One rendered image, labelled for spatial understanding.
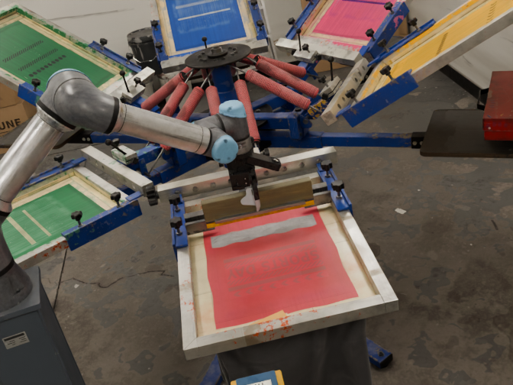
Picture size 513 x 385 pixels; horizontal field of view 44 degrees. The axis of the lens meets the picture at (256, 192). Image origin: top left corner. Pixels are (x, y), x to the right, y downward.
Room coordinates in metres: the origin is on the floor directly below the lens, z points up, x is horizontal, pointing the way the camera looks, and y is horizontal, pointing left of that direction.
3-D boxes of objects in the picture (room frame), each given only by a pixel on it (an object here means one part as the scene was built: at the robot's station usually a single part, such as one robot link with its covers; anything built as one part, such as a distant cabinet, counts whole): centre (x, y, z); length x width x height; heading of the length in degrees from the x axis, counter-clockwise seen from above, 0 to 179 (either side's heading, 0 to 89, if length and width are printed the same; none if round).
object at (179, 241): (1.90, 0.29, 0.98); 0.30 x 0.05 x 0.07; 3
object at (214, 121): (1.71, 0.11, 1.39); 0.11 x 0.11 x 0.08; 20
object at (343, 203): (1.92, -0.27, 0.98); 0.30 x 0.05 x 0.07; 3
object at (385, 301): (1.67, 0.00, 0.97); 0.79 x 0.58 x 0.04; 3
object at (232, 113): (1.75, 0.03, 1.39); 0.09 x 0.08 x 0.11; 110
